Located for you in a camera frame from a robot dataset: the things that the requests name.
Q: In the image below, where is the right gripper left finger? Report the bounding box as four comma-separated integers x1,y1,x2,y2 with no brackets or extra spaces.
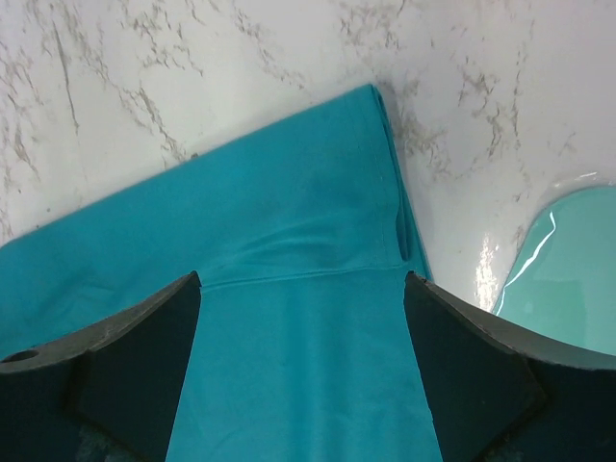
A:
1,272,200,461

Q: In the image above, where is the teal t shirt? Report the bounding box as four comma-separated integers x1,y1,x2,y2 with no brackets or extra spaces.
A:
1,85,441,461

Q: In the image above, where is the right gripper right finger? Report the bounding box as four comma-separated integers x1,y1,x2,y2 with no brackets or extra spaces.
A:
404,272,615,461

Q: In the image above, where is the turquoise plastic board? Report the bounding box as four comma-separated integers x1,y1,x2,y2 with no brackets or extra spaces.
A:
493,186,616,354

